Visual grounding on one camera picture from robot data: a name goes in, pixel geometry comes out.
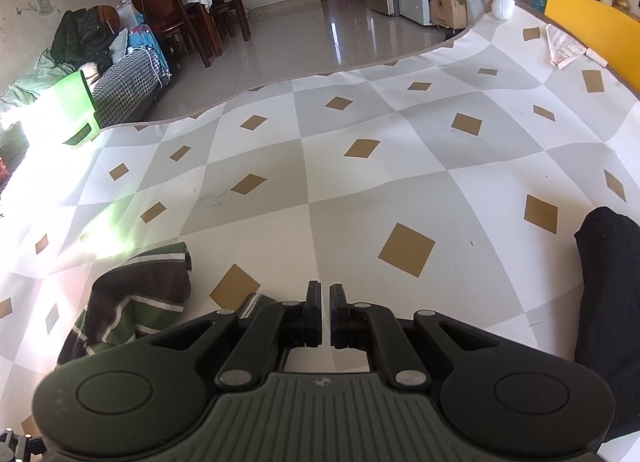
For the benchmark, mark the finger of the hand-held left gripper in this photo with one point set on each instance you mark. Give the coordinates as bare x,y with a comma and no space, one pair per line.
17,447

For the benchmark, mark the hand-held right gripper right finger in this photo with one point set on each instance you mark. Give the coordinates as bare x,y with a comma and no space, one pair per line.
336,312

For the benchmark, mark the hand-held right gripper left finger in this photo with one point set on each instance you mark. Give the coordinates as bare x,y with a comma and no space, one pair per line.
315,312

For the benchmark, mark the green brown striped t-shirt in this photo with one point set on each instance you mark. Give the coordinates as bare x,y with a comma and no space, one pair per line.
135,292

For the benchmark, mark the grey white diamond tablecloth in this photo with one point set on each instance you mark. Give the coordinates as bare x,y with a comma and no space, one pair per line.
350,181

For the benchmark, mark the black folded cloth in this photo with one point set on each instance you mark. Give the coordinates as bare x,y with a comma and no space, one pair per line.
610,292

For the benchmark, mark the houndstooth fabric bag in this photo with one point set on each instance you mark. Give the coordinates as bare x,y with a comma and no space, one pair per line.
125,86

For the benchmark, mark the blue printed bag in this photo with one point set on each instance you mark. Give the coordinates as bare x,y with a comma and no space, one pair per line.
147,49

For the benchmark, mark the green plastic stool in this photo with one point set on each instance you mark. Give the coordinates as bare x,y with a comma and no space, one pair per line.
70,101

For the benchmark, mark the brown cardboard box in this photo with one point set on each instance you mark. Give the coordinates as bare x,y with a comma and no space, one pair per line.
447,1

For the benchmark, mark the folded paper leaflet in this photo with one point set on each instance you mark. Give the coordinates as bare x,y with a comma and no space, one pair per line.
562,46

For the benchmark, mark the white rounded object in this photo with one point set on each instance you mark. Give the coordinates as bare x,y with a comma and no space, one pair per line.
504,5

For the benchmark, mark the dark green jacket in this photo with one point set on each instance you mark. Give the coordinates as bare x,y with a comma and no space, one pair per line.
85,36

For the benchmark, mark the pale green quilt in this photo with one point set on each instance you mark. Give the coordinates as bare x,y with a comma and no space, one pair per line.
30,86

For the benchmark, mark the white marker pen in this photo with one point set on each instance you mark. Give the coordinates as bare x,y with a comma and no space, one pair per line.
596,57

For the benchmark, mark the yellow plastic chair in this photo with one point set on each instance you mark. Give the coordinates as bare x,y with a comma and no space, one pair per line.
600,26

